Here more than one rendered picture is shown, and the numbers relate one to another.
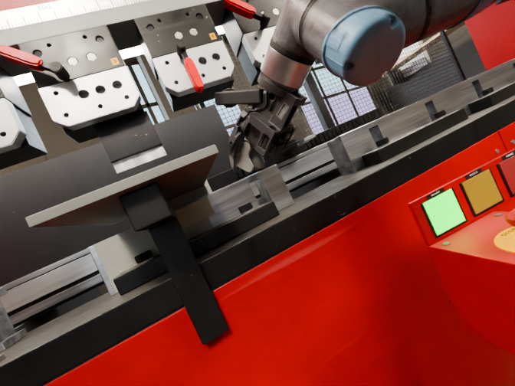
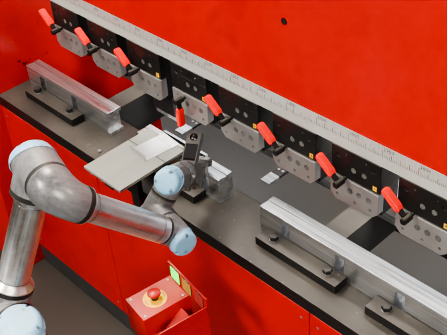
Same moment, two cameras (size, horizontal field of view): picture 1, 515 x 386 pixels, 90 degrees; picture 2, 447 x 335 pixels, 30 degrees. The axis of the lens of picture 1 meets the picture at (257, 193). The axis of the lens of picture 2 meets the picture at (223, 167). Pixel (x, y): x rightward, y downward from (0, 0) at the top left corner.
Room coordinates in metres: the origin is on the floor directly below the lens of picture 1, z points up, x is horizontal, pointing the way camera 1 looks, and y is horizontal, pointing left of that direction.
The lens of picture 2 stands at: (-0.25, -1.86, 2.57)
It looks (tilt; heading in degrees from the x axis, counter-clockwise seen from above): 38 degrees down; 65
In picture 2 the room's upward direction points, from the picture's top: 5 degrees counter-clockwise
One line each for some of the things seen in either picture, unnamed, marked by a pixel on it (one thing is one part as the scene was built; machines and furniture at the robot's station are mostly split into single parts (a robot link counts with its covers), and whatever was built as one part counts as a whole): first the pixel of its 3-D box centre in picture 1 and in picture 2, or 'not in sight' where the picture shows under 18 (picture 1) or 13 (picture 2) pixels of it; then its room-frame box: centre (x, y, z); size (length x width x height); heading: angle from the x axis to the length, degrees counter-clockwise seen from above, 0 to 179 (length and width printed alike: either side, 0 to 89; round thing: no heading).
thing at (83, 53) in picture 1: (90, 86); (155, 65); (0.51, 0.21, 1.26); 0.15 x 0.09 x 0.17; 106
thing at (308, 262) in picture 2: (416, 136); (299, 259); (0.63, -0.41, 0.89); 0.30 x 0.05 x 0.03; 106
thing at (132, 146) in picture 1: (132, 142); (165, 104); (0.52, 0.18, 1.13); 0.10 x 0.02 x 0.10; 106
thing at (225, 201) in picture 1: (201, 223); (183, 162); (0.53, 0.13, 0.92); 0.39 x 0.06 x 0.10; 106
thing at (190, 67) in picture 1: (190, 69); (181, 111); (0.50, 0.02, 1.20); 0.04 x 0.02 x 0.10; 16
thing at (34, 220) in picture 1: (150, 194); (134, 159); (0.37, 0.14, 1.00); 0.26 x 0.18 x 0.01; 16
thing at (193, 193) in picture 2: (203, 242); (168, 177); (0.47, 0.13, 0.89); 0.30 x 0.05 x 0.03; 106
